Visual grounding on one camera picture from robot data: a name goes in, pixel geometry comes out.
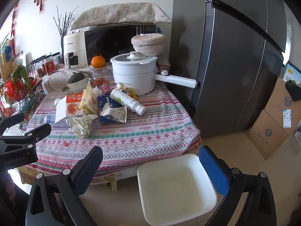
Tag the pale yellow snack packet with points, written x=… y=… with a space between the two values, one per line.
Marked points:
x=88 y=101

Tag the dry branch bundle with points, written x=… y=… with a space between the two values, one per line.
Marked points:
x=61 y=29

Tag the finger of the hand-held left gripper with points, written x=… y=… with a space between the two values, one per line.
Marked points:
x=40 y=131
x=14 y=120

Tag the pale paper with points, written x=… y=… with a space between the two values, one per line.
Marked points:
x=81 y=126

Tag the floral cloth cover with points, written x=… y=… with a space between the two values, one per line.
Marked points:
x=117 y=13

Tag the red packets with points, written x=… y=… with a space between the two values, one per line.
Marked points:
x=14 y=90

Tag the white table leg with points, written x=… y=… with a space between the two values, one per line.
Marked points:
x=114 y=186

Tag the blue ornament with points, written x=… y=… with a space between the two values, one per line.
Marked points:
x=160 y=30

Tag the white plastic drink bottle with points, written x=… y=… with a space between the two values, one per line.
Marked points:
x=127 y=101

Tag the blue snack bag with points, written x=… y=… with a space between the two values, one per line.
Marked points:
x=103 y=101

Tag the black pouch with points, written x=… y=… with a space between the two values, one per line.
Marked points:
x=294 y=90

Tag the cream air fryer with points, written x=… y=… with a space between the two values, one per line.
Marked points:
x=74 y=44

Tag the white floral cloth bundle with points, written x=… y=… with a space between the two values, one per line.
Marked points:
x=55 y=80

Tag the white electric cooking pot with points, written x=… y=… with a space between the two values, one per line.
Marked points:
x=134 y=77

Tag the pink drink can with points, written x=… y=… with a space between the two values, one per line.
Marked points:
x=107 y=89

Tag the white ceramic bowl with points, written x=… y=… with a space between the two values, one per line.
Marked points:
x=77 y=86

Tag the white plastic bin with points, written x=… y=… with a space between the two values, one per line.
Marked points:
x=176 y=193

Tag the green potted plant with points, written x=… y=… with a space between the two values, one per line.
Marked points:
x=4 y=42

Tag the clear plastic water bottle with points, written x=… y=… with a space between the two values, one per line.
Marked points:
x=53 y=119

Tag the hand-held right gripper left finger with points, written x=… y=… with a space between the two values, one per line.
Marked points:
x=88 y=169

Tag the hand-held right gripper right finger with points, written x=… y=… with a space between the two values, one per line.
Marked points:
x=214 y=169

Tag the small red clip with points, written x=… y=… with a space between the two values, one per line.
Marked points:
x=66 y=144

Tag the striped patterned tablecloth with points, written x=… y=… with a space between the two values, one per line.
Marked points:
x=141 y=134

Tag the orange and white carton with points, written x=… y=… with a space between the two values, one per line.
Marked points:
x=68 y=108

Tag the dark green squash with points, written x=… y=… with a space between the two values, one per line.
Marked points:
x=76 y=77

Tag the orange mandarin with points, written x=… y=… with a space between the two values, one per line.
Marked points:
x=98 y=61

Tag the grey refrigerator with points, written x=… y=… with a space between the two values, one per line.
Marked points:
x=223 y=63

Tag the deep yellow wrapper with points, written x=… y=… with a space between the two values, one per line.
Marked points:
x=131 y=93

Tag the white microwave oven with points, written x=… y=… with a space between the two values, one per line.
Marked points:
x=105 y=42

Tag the pale green white wrapper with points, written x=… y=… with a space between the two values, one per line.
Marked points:
x=115 y=114

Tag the red paper wall strip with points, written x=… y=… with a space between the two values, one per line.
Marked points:
x=14 y=21

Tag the small red white box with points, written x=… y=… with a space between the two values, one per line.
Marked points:
x=163 y=63

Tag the blue and white box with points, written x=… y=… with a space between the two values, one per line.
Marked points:
x=292 y=73

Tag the green leafy vegetable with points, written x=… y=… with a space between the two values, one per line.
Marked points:
x=20 y=73

